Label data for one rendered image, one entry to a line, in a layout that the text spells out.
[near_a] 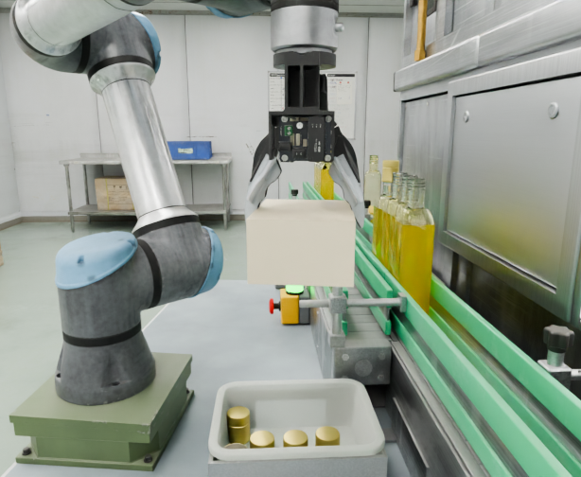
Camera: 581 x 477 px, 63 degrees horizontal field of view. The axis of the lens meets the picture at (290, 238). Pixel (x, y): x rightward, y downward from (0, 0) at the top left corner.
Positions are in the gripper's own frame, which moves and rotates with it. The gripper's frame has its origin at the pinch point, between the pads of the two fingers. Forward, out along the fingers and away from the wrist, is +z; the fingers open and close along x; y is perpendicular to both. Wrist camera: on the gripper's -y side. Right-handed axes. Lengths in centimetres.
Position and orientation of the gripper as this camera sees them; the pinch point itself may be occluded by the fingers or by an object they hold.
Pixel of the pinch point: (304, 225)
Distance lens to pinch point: 60.5
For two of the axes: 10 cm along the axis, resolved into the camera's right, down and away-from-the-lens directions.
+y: -0.9, 2.3, -9.7
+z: 0.0, 9.7, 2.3
